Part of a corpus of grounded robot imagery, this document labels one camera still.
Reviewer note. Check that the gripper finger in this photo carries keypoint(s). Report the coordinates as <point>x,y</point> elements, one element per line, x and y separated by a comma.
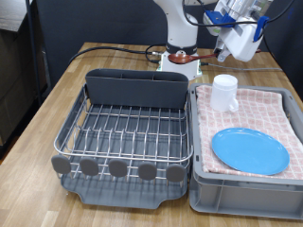
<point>216,48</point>
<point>222,56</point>

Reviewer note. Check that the brown cabinet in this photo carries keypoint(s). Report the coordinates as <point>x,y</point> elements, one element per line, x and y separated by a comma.
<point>15,94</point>

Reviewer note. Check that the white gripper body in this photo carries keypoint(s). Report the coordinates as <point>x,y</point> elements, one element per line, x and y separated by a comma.
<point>244,41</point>

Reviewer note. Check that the blue plate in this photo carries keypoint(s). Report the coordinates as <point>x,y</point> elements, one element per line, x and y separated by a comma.
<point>252,151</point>

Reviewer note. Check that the dark blue partition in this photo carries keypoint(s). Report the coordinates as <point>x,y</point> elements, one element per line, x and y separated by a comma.
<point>94,22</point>

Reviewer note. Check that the grey plastic crate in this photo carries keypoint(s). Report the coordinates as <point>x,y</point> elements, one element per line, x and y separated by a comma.
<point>246,198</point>

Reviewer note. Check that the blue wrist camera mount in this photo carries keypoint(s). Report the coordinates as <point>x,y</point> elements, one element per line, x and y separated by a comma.
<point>221,18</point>

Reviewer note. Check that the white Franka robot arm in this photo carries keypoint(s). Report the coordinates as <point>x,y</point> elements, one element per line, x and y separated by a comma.
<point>180,25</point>

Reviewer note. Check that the grey shelf top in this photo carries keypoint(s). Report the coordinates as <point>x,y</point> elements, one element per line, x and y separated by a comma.
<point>12,15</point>

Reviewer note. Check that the brown wooden spoon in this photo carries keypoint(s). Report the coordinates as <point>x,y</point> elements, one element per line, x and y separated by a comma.
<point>178,58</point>

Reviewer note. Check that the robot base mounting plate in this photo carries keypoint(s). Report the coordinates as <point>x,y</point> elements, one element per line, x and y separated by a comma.
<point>160,65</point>

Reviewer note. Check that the pink checked cloth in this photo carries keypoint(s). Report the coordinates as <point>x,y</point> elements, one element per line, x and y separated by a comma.
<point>252,107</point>

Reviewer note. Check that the grey dish drying rack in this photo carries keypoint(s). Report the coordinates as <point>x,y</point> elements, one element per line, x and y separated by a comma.
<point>126,195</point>

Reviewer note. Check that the black metal pole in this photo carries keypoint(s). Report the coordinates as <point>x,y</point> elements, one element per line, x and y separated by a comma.
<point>33,47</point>

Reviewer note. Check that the dark grey cutlery holder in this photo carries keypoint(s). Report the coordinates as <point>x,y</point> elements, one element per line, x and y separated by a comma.
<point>135,93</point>

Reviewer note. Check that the white plastic mug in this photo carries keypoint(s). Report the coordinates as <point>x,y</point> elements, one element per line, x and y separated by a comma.
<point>222,94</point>

